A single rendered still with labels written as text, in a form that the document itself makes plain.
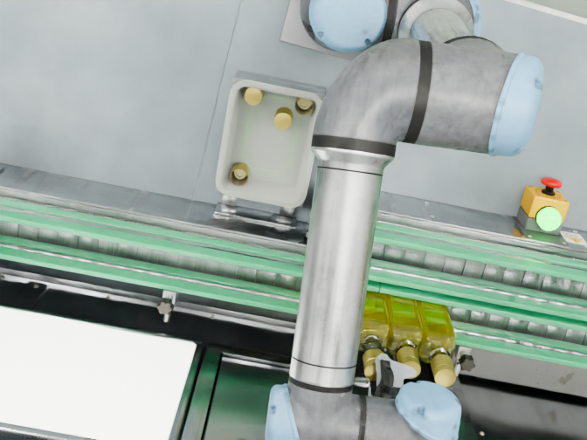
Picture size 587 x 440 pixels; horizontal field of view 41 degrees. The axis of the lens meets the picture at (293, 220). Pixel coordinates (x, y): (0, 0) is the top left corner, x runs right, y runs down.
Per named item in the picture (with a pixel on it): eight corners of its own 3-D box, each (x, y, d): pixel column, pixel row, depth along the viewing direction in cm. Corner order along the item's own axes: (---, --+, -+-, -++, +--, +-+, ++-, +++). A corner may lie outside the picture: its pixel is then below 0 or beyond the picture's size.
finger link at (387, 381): (386, 377, 120) (388, 418, 112) (375, 375, 120) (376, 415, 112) (394, 354, 117) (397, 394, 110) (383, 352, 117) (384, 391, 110)
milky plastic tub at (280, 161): (218, 179, 157) (212, 193, 149) (237, 68, 149) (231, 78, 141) (304, 195, 158) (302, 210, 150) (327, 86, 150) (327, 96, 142)
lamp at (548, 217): (532, 224, 151) (535, 230, 148) (539, 203, 149) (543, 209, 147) (555, 230, 151) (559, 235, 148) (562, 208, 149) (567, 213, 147)
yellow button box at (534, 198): (514, 216, 158) (523, 230, 151) (526, 181, 156) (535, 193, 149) (549, 223, 158) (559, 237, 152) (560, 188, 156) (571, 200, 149)
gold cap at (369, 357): (360, 364, 127) (361, 380, 123) (365, 346, 126) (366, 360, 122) (382, 368, 127) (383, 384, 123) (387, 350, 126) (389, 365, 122)
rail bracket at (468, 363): (438, 351, 156) (448, 389, 143) (447, 321, 153) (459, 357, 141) (459, 354, 156) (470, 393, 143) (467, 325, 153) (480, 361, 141)
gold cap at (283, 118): (276, 105, 150) (274, 110, 146) (294, 108, 150) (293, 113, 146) (273, 123, 151) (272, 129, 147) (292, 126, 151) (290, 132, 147)
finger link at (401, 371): (410, 361, 124) (415, 402, 116) (374, 354, 124) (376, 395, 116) (417, 346, 122) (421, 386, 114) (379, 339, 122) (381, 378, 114)
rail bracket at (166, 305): (163, 299, 154) (149, 333, 141) (168, 268, 151) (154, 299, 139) (183, 303, 154) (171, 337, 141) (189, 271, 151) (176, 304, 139)
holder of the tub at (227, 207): (216, 202, 160) (210, 216, 152) (238, 69, 150) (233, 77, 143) (299, 219, 160) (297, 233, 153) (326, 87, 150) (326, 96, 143)
